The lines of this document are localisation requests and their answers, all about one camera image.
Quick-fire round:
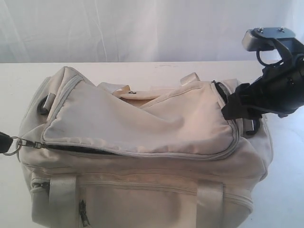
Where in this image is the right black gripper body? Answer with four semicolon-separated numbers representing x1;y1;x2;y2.
247;55;304;115

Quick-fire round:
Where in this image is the silver zipper pull ring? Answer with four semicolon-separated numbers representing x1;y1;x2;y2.
3;135;22;157

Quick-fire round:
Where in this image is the beige fabric duffel bag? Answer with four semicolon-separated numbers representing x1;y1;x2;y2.
18;66;273;228

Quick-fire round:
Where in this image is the white backdrop curtain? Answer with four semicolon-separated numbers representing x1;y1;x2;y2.
0;0;304;63

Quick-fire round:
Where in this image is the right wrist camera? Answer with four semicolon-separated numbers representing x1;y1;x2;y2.
242;27;295;52

